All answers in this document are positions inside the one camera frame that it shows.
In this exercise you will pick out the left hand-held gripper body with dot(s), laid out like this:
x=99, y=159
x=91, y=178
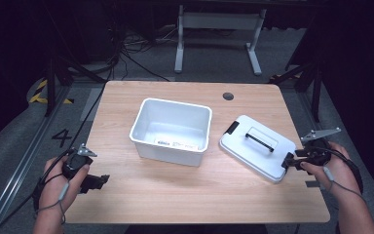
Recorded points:
x=74, y=162

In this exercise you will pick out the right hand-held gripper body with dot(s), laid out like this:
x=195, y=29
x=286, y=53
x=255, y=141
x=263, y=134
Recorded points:
x=318, y=152

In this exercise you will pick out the person's right hand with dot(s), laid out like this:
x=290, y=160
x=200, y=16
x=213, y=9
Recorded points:
x=341, y=172

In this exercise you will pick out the person's left hand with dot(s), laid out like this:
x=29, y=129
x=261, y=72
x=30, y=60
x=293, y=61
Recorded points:
x=53, y=191

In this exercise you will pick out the black tripod stand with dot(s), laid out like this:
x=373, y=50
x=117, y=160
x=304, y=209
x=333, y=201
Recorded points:
x=50, y=87
x=316, y=94

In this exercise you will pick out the yellow and black floor tape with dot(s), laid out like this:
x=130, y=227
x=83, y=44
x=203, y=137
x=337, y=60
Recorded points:
x=37, y=97

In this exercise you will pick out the white plastic storage box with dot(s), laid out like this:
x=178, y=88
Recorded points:
x=172, y=125

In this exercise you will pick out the dark round table grommet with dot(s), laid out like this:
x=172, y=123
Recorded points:
x=228, y=96

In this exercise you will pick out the aluminium floor rail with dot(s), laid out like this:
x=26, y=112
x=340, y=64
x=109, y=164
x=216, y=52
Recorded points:
x=16, y=172

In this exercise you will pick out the white metal table frame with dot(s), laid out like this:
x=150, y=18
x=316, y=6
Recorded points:
x=220, y=21

